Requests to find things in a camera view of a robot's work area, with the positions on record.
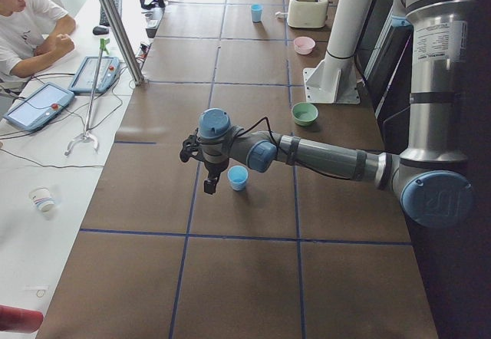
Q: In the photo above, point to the reacher grabber tool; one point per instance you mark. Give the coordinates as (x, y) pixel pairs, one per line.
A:
(86, 136)

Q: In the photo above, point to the cream toaster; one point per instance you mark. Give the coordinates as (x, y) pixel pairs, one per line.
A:
(307, 14)

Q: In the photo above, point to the seated person white shirt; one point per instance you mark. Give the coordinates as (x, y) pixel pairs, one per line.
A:
(35, 34)

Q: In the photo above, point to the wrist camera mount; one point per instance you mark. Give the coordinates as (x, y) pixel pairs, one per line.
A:
(191, 148)

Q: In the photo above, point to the light blue cup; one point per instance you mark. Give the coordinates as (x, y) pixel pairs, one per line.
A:
(256, 12)
(238, 177)

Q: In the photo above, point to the aluminium frame post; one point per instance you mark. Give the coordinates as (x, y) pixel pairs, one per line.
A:
(123, 41)

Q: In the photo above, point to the black computer mouse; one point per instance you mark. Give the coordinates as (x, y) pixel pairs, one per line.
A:
(100, 30)

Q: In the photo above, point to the red cylinder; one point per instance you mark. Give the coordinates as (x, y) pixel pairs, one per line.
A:
(20, 320)

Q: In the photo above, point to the white mounting pillar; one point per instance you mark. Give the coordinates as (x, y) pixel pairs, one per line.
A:
(333, 81)

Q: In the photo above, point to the near teach pendant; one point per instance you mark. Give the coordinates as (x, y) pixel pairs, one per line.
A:
(40, 107)

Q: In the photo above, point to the far teach pendant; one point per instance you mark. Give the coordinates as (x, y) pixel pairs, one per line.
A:
(107, 72)

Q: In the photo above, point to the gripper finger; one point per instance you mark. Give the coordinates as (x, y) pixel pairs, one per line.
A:
(210, 184)

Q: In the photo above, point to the paper cup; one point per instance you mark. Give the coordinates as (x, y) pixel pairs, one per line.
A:
(42, 199)

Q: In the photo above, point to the green bowl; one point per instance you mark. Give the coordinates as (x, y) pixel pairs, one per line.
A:
(304, 114)

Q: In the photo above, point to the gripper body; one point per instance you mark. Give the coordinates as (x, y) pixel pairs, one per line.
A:
(213, 169)

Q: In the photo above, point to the pink bowl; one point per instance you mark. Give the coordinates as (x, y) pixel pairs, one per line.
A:
(303, 45)

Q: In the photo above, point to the teach pendant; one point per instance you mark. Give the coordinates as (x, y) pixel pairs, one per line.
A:
(107, 72)
(40, 107)

